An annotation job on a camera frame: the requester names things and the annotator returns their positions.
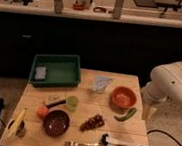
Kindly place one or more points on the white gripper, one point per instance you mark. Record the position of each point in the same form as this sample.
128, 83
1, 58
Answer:
149, 109

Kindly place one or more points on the white black dish brush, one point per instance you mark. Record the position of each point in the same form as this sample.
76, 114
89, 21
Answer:
107, 140

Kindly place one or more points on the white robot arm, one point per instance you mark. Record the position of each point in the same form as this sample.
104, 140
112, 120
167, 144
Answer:
165, 81

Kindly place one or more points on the clear plastic cup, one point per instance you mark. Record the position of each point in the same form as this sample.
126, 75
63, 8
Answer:
100, 83

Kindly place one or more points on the green plastic cup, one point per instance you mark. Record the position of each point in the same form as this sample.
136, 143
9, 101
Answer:
71, 103

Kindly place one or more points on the yellow black scrub brush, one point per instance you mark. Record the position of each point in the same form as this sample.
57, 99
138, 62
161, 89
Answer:
52, 101

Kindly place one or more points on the dark metal cup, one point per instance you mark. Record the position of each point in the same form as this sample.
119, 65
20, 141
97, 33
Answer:
21, 131

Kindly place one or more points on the green pepper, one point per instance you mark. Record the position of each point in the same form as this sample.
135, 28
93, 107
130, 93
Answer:
128, 115

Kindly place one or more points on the orange bowl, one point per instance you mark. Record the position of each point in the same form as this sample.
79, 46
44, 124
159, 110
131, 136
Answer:
123, 97

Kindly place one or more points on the brown grape bunch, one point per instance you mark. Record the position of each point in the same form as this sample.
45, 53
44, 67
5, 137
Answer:
92, 123

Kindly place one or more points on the silver fork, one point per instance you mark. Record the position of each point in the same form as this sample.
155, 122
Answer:
69, 143

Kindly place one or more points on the green plastic bin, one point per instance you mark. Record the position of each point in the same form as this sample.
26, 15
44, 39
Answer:
62, 70

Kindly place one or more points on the dark red bowl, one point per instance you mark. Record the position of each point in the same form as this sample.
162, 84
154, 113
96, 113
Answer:
56, 123

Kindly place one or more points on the orange carrot toy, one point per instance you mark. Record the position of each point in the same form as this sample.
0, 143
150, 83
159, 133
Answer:
42, 111

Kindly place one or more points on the grey sponge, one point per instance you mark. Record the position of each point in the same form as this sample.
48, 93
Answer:
40, 73

